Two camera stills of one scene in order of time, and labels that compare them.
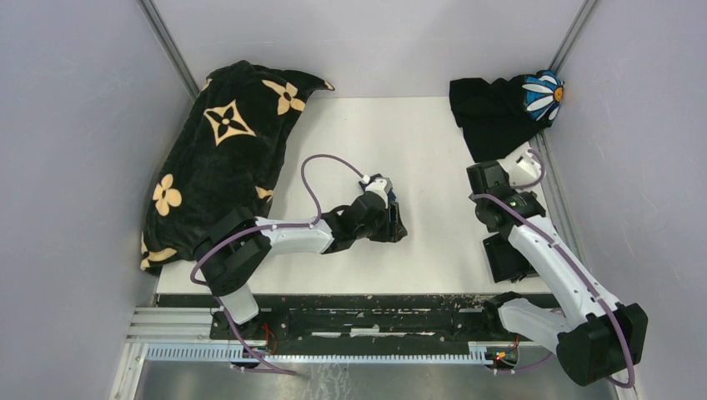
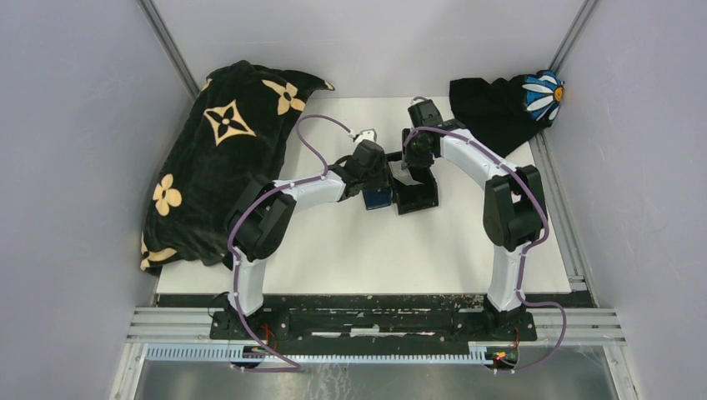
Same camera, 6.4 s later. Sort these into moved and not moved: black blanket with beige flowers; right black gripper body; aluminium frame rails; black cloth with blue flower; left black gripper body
Moved: left black gripper body; right black gripper body
Not moved: black blanket with beige flowers; aluminium frame rails; black cloth with blue flower
